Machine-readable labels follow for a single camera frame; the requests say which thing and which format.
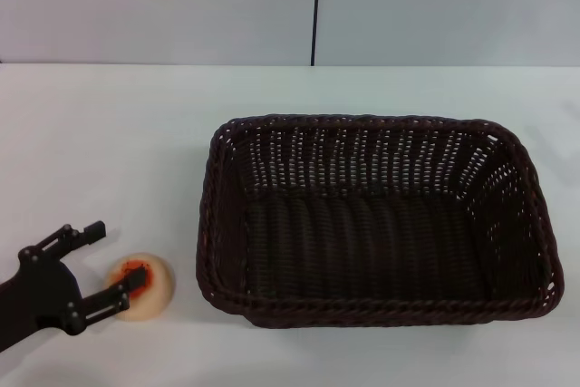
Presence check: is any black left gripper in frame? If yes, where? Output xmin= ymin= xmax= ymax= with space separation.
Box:
xmin=0 ymin=220 xmax=152 ymax=354

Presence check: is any dark brown woven basket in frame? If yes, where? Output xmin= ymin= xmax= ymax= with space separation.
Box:
xmin=195 ymin=113 xmax=566 ymax=329

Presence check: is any round bun with red topping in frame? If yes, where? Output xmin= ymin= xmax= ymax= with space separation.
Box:
xmin=102 ymin=251 xmax=177 ymax=321

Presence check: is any black vertical cable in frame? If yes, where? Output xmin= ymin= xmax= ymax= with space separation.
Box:
xmin=310 ymin=0 xmax=323 ymax=67

